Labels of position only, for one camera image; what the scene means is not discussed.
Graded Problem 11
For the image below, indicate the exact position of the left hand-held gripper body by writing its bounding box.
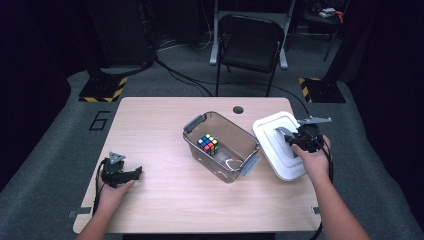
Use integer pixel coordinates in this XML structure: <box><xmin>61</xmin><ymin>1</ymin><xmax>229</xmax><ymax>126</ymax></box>
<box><xmin>100</xmin><ymin>151</ymin><xmax>134</xmax><ymax>189</ymax></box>

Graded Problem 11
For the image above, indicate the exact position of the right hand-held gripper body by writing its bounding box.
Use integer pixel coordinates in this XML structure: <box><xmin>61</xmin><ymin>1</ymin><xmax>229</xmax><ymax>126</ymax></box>
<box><xmin>294</xmin><ymin>115</ymin><xmax>333</xmax><ymax>154</ymax></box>

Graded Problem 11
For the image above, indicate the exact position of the white lid with grey handle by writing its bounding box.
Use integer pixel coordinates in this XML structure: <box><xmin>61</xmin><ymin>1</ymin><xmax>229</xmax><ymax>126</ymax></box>
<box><xmin>252</xmin><ymin>110</ymin><xmax>309</xmax><ymax>182</ymax></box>

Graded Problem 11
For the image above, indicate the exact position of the clear grey plastic storage box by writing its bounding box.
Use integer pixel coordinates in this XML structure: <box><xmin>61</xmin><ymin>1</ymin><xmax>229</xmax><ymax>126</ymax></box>
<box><xmin>182</xmin><ymin>110</ymin><xmax>262</xmax><ymax>184</ymax></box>

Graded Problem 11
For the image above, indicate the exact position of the colourful puzzle cube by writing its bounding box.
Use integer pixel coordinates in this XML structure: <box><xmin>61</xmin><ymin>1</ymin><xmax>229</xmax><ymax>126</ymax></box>
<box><xmin>197</xmin><ymin>133</ymin><xmax>220</xmax><ymax>157</ymax></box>

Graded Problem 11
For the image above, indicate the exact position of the person's left hand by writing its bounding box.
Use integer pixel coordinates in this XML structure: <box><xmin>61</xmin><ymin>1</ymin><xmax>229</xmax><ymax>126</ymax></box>
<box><xmin>96</xmin><ymin>175</ymin><xmax>136</xmax><ymax>214</ymax></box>

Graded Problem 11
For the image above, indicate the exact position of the person's right hand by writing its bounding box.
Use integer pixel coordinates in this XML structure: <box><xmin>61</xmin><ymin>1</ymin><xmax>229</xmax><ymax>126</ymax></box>
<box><xmin>291</xmin><ymin>134</ymin><xmax>333</xmax><ymax>183</ymax></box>

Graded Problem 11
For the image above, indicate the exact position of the black base with hazard tape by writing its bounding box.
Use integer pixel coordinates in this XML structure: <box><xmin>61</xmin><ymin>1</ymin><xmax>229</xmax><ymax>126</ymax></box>
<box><xmin>78</xmin><ymin>71</ymin><xmax>129</xmax><ymax>103</ymax></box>
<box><xmin>298</xmin><ymin>77</ymin><xmax>347</xmax><ymax>104</ymax></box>

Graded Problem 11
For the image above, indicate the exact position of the black tape floor marking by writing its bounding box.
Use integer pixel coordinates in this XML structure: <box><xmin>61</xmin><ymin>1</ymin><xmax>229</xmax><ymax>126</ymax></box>
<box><xmin>88</xmin><ymin>110</ymin><xmax>111</xmax><ymax>132</ymax></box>

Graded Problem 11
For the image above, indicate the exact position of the black folding chair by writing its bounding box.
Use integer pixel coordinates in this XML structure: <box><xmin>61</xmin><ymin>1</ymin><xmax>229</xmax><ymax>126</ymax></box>
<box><xmin>215</xmin><ymin>13</ymin><xmax>286</xmax><ymax>98</ymax></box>

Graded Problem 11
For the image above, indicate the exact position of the black tripod leg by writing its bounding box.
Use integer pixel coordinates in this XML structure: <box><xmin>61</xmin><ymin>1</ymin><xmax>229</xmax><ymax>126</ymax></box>
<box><xmin>322</xmin><ymin>19</ymin><xmax>344</xmax><ymax>63</ymax></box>

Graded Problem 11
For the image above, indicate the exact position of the small white box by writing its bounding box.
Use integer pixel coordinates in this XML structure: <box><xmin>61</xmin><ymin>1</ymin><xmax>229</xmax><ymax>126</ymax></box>
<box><xmin>318</xmin><ymin>7</ymin><xmax>338</xmax><ymax>19</ymax></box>

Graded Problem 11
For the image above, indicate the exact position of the dark cabinet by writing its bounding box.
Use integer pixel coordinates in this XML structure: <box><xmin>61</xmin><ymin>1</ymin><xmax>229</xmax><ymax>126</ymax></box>
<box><xmin>83</xmin><ymin>0</ymin><xmax>158</xmax><ymax>68</ymax></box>

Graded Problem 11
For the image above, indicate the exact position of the left hand-held gripper cable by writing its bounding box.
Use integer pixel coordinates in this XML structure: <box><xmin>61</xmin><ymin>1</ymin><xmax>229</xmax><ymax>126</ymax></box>
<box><xmin>91</xmin><ymin>158</ymin><xmax>109</xmax><ymax>214</ymax></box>

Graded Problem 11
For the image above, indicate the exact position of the hand-held gripper cable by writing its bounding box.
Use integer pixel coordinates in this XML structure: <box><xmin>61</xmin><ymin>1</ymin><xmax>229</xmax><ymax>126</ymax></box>
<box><xmin>91</xmin><ymin>158</ymin><xmax>109</xmax><ymax>214</ymax></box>
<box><xmin>309</xmin><ymin>131</ymin><xmax>335</xmax><ymax>240</ymax></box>

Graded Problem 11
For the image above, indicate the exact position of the right hand-held gripper cable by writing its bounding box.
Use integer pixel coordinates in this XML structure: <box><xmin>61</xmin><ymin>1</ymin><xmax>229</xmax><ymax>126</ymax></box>
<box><xmin>309</xmin><ymin>131</ymin><xmax>335</xmax><ymax>240</ymax></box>

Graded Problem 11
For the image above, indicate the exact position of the thin black floor cable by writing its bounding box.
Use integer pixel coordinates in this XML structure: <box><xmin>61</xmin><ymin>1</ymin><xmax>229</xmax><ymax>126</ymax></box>
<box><xmin>266</xmin><ymin>84</ymin><xmax>311</xmax><ymax>116</ymax></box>

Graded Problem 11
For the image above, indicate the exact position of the thick black floor cable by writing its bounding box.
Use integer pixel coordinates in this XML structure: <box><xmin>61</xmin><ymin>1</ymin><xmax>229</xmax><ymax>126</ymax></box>
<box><xmin>153</xmin><ymin>56</ymin><xmax>214</xmax><ymax>98</ymax></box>

